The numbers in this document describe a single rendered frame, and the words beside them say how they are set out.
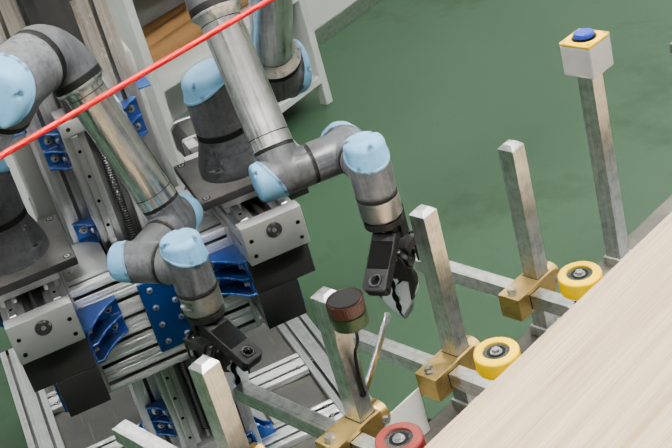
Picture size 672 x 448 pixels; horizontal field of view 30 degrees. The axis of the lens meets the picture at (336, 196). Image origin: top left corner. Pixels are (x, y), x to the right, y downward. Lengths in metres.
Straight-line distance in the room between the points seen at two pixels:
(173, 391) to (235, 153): 0.63
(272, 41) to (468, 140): 2.41
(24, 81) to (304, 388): 1.52
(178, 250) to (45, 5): 0.63
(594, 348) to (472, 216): 2.21
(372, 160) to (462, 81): 3.19
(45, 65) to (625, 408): 1.10
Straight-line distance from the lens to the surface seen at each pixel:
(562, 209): 4.26
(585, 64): 2.43
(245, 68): 2.21
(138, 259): 2.23
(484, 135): 4.82
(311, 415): 2.21
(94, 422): 3.55
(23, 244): 2.58
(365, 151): 2.11
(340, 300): 1.98
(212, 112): 2.58
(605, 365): 2.11
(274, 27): 2.44
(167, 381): 2.93
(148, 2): 5.20
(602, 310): 2.23
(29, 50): 2.17
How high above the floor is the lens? 2.21
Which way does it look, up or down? 28 degrees down
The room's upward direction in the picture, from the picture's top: 16 degrees counter-clockwise
